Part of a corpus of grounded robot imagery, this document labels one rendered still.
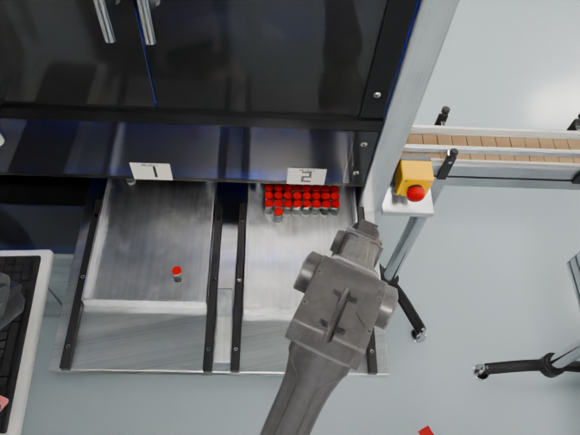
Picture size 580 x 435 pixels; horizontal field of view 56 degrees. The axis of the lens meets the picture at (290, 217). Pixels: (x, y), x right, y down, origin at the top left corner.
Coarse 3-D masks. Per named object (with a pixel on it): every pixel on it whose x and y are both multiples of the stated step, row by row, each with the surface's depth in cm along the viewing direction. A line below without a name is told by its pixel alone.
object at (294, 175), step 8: (288, 168) 119; (296, 168) 119; (304, 168) 119; (312, 168) 119; (288, 176) 122; (296, 176) 122; (312, 176) 122; (320, 176) 122; (304, 184) 124; (312, 184) 124; (320, 184) 124
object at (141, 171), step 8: (136, 168) 119; (144, 168) 119; (152, 168) 119; (160, 168) 119; (168, 168) 119; (136, 176) 122; (144, 176) 122; (152, 176) 122; (160, 176) 122; (168, 176) 122
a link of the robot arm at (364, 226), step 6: (360, 222) 106; (366, 222) 106; (354, 228) 107; (360, 228) 104; (366, 228) 105; (372, 228) 105; (336, 234) 97; (342, 234) 97; (372, 234) 104; (378, 234) 108; (336, 240) 97; (336, 246) 97; (336, 252) 99; (378, 258) 96
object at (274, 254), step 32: (256, 192) 135; (352, 192) 134; (256, 224) 131; (288, 224) 131; (320, 224) 132; (352, 224) 132; (256, 256) 126; (288, 256) 127; (256, 288) 122; (288, 288) 123
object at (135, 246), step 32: (128, 192) 133; (160, 192) 134; (192, 192) 134; (128, 224) 129; (160, 224) 129; (192, 224) 130; (96, 256) 124; (128, 256) 125; (160, 256) 125; (192, 256) 125; (96, 288) 120; (128, 288) 121; (160, 288) 121; (192, 288) 121
